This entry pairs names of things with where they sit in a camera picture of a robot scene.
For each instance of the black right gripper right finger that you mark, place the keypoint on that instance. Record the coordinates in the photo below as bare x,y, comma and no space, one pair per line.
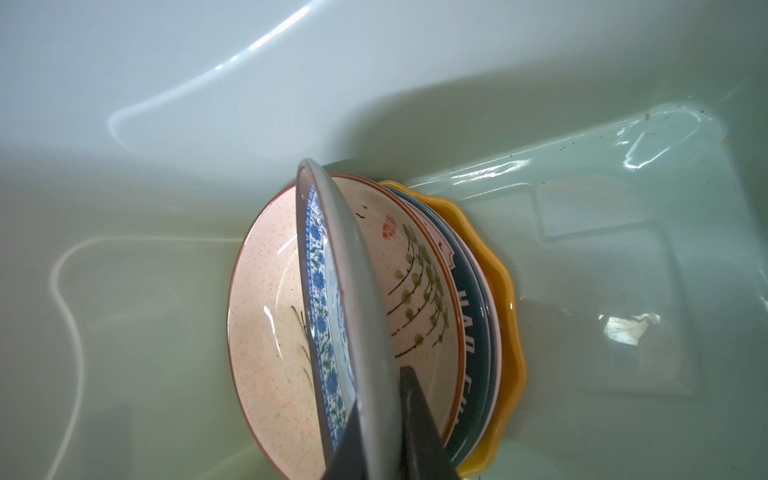
423,455

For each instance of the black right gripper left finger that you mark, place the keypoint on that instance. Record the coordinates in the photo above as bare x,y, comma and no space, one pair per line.
347,462

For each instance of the black rimmed white plate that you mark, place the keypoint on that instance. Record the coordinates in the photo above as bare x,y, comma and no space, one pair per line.
481,380

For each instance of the small blue patterned plate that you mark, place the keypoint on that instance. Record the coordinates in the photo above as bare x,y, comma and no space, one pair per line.
351,356

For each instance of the yellow dotted plate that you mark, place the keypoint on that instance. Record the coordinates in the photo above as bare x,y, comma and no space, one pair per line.
513,365

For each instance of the mint green plastic bin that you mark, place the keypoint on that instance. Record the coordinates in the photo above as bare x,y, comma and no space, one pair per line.
613,154

